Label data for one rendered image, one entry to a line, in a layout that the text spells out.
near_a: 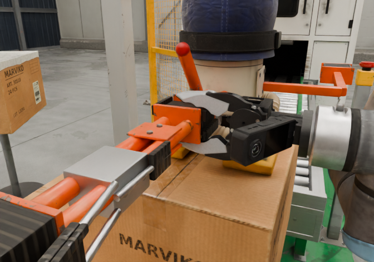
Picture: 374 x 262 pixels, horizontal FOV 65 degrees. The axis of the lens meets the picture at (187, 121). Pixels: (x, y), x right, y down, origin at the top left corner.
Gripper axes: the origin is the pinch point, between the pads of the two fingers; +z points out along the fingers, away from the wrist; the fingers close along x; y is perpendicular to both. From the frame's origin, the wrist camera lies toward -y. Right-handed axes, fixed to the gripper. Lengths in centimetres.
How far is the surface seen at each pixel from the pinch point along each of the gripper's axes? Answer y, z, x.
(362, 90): 121, -43, -17
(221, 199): 0.1, -7.6, -13.4
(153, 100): 181, 109, -54
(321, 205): 64, -29, -50
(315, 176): 82, -26, -48
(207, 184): 3.8, -3.8, -13.4
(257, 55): 20.9, -8.3, 8.9
